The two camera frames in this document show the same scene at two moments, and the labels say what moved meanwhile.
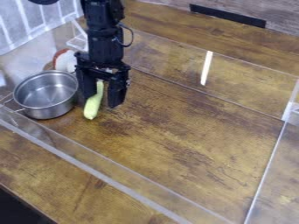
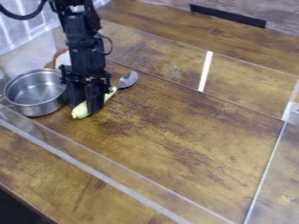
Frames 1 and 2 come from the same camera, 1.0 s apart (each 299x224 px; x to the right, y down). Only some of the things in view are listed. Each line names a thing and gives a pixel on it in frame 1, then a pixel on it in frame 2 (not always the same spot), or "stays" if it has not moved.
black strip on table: x=229 y=16 stays
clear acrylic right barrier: x=275 y=204 stays
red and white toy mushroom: x=65 y=60 stays
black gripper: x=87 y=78 to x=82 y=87
